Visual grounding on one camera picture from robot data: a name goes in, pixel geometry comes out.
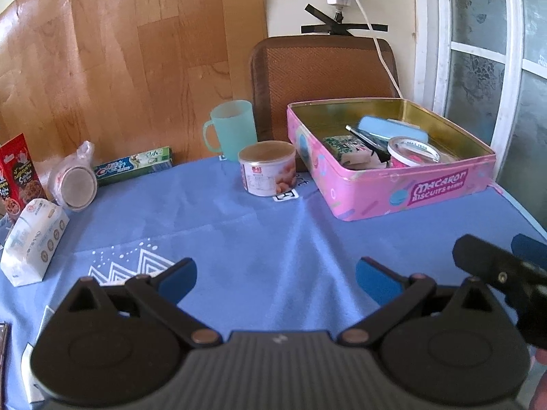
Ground tin food can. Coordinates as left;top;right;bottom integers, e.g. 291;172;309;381
238;140;297;197

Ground green patterned small box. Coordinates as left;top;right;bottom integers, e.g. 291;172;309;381
322;135;373;165

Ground white cable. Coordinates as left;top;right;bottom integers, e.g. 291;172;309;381
341;0;405;100

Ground round item in plastic bag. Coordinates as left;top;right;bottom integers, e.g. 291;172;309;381
46;140;99;213

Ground brown chair back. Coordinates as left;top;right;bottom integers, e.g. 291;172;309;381
249;36;400;172

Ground black stick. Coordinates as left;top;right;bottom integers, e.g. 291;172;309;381
345;124;392;157

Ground pink tub with white lid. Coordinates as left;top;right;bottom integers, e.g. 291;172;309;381
387;136;441;170

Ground blue plastic case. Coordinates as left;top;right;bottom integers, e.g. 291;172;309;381
358;115;430;143

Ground green toothpaste box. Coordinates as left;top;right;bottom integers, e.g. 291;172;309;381
93;146;173;187

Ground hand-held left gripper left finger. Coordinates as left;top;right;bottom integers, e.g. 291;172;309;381
63;258;223;349

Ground white tissue pack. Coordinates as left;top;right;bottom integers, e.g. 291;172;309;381
0;199;71;288

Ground blue tablecloth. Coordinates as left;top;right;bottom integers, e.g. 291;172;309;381
0;154;547;410

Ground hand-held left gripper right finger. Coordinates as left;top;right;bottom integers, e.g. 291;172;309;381
339;257;493;348

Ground red cookie box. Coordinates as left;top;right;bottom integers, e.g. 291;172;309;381
0;133;48;223

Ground black tape cross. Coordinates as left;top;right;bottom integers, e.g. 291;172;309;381
301;3;389;37

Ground pink biscuit tin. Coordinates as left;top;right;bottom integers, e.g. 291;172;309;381
286;98;497;222

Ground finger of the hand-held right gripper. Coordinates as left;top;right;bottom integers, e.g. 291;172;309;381
511;233;547;275
452;234;540;296

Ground white window frame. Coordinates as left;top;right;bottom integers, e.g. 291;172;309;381
412;0;547;189

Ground teal plastic cup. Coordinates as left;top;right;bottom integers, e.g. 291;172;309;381
202;100;258;162

